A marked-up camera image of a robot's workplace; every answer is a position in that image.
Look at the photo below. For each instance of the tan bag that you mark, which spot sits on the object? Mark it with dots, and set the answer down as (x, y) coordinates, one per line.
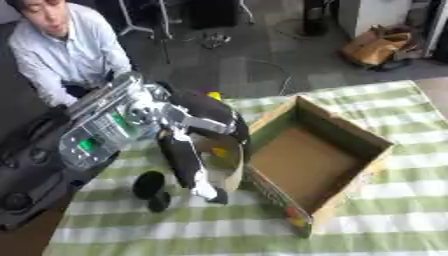
(379, 45)

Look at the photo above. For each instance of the small yellow object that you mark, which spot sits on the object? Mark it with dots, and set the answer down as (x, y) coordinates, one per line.
(214, 96)

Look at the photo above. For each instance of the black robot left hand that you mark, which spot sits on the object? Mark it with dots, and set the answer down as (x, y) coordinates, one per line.
(201, 108)

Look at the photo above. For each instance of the person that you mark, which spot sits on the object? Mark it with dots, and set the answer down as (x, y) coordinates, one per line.
(64, 56)

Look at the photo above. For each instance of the white cabinet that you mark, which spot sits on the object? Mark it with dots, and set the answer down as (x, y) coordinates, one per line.
(373, 15)

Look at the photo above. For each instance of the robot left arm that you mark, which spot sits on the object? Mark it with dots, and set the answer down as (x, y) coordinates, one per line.
(99, 130)

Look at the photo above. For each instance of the black bin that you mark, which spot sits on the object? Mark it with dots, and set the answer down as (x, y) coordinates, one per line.
(214, 13)

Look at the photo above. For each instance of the black rounded object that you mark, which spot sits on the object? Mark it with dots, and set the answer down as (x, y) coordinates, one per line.
(149, 186)

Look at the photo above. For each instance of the tan cardboard box green inside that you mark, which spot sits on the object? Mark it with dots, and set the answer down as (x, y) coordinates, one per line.
(303, 160)

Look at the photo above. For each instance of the white tripod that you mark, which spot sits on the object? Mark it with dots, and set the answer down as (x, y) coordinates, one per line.
(153, 20)

